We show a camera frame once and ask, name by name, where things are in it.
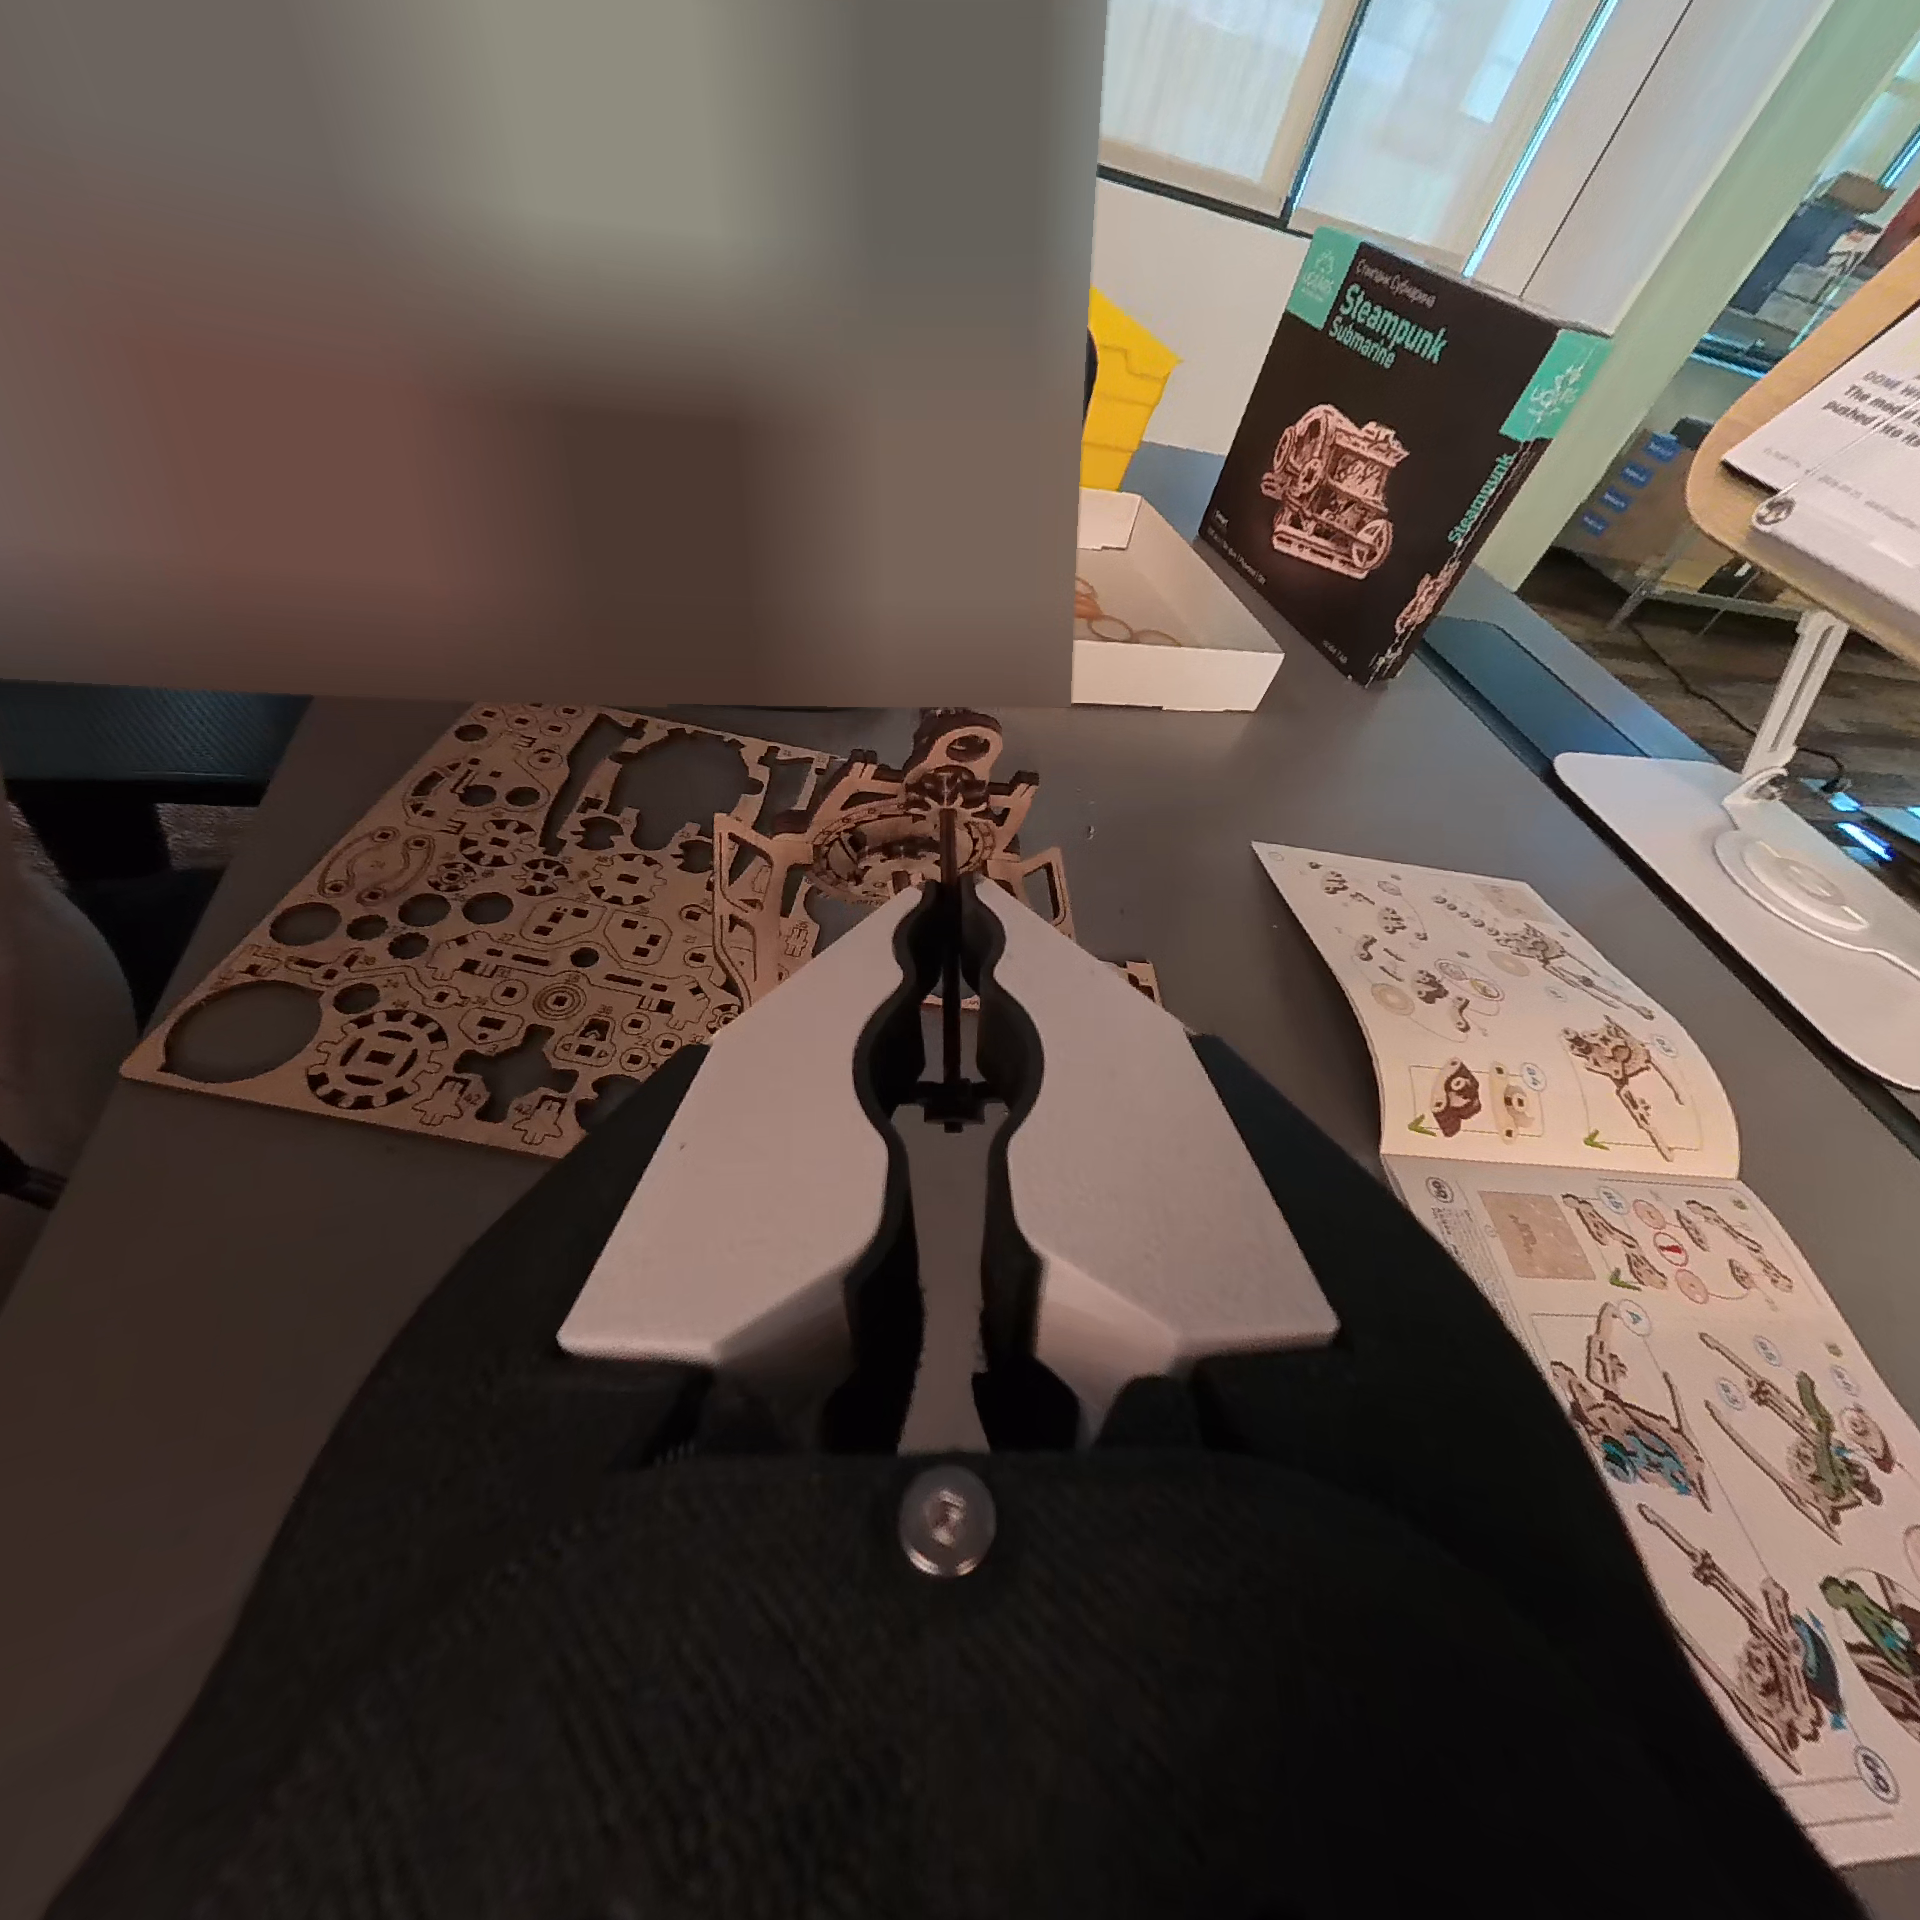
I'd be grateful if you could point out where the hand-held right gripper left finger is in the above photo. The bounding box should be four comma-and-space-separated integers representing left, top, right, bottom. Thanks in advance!
558, 883, 939, 1456

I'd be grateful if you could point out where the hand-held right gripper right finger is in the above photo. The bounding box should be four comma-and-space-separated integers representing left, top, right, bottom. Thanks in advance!
975, 880, 1341, 1449

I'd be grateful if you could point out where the thin wooden axle part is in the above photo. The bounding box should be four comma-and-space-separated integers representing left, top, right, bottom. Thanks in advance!
922, 808, 995, 1133

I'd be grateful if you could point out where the partly built wooden model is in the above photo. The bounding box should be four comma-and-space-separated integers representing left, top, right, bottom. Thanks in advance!
710, 704, 1166, 1010

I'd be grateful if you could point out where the laser-cut wooden parts sheet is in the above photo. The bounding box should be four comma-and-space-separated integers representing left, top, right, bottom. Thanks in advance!
119, 700, 845, 1162

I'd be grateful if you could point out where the model instruction booklet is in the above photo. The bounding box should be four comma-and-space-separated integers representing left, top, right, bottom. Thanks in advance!
1250, 838, 1920, 1873

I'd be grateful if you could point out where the black model kit box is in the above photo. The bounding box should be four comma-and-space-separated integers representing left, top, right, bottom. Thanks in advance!
1198, 225, 1615, 689

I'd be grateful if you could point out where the white cardboard box tray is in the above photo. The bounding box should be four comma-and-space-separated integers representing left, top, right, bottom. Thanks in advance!
1071, 489, 1288, 710

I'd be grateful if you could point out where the white document stand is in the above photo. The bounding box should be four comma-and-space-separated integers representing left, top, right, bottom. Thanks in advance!
1552, 238, 1920, 1096

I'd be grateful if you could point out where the person's black mesh chair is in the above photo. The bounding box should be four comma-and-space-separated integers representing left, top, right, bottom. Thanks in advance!
0, 678, 314, 1040

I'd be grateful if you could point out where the yellow plastic bin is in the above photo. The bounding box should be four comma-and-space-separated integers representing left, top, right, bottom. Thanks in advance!
1080, 285, 1183, 491

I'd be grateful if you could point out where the black cable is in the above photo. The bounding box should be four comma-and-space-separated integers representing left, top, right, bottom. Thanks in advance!
1791, 745, 1912, 865

